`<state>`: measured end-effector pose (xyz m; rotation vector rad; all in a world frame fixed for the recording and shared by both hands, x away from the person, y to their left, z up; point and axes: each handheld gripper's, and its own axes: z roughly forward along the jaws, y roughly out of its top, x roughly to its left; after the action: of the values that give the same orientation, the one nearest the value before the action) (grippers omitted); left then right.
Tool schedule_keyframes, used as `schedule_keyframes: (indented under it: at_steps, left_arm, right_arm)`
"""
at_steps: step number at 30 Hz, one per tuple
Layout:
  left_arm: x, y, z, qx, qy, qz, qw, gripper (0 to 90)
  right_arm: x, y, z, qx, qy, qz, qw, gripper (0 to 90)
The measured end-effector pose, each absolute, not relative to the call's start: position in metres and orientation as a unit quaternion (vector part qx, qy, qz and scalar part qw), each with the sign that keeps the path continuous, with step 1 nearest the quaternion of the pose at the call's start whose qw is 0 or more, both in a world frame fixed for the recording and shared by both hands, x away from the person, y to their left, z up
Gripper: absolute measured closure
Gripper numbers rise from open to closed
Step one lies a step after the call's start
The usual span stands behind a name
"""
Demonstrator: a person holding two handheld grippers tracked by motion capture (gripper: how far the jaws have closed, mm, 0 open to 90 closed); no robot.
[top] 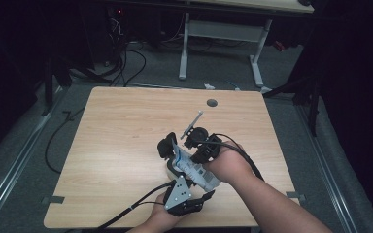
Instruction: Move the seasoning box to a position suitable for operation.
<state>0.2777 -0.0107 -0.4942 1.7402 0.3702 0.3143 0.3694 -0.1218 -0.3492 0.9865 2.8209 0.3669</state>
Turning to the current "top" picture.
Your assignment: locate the black floor cable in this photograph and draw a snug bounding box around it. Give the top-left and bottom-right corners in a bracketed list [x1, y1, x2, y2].
[44, 106, 85, 175]

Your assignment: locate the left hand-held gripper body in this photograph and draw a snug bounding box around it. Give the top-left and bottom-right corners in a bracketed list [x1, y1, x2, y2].
[163, 175, 205, 217]

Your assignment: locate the hand-held gripper cable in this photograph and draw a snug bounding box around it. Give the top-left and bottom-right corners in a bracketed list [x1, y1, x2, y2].
[95, 180, 178, 233]
[195, 133, 266, 183]

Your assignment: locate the bundle of black cables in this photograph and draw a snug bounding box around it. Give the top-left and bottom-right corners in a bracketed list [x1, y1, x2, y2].
[105, 14, 148, 87]

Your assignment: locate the black stand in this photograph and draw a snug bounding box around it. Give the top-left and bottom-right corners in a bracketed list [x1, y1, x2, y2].
[261, 72, 322, 137]
[41, 56, 73, 117]

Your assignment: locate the blue white carton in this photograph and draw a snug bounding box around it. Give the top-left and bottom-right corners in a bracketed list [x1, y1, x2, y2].
[171, 139, 221, 192]

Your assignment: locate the metal floor rail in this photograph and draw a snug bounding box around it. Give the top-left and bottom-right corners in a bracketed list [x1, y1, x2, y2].
[0, 85, 66, 229]
[295, 104, 359, 233]

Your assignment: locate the grey tape piece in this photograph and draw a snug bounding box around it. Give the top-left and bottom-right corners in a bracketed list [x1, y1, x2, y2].
[42, 195, 66, 205]
[286, 190, 307, 200]

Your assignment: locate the person's right hand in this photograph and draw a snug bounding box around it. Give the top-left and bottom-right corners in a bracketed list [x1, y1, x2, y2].
[203, 140, 255, 187]

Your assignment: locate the right hand-held gripper cable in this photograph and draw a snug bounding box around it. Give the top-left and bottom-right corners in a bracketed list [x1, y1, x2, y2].
[195, 133, 266, 183]

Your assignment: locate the white metal desk frame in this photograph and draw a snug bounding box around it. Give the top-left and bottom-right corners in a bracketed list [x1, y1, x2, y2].
[178, 12, 274, 95]

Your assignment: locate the glass jar with black lid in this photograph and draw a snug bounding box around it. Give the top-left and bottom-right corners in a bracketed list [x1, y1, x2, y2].
[157, 131, 193, 183]

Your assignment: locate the person's left hand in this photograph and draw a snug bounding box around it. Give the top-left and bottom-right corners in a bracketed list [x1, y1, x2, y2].
[149, 192, 184, 224]

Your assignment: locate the left hand-held gripper cable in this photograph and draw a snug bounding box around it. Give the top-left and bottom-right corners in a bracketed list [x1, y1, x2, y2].
[95, 180, 178, 233]

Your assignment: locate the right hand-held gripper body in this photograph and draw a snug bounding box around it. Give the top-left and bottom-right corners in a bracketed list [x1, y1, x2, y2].
[180, 110, 222, 158]

